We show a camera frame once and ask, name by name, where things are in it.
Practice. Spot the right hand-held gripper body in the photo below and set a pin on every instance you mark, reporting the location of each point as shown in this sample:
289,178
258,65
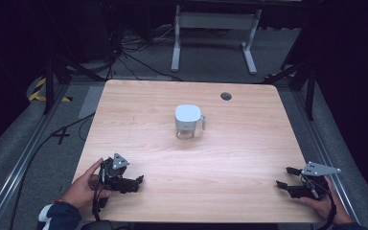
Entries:
313,182

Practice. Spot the black tripod stand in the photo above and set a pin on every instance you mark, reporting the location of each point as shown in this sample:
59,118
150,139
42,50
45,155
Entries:
49,83
310,92

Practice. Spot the grey floor plate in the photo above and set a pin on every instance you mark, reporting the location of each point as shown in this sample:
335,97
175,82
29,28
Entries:
91,101

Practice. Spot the round grey table grommet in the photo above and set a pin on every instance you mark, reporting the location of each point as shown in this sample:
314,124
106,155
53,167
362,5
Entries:
225,96

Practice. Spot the white metal desk frame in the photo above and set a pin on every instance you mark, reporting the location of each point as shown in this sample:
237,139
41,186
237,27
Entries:
215,21

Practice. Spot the yellow and black floor tape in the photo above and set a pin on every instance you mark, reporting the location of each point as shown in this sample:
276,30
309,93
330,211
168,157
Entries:
37,92

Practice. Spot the aluminium floor rail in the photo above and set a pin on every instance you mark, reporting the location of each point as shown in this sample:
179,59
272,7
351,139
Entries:
19,166
326,153

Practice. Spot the person's right hand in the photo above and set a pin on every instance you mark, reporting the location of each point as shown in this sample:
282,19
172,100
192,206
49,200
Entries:
329,207

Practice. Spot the person's left hand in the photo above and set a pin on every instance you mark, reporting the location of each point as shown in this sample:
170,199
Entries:
80,189

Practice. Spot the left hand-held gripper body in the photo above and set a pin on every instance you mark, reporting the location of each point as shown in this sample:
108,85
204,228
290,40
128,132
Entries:
115,171

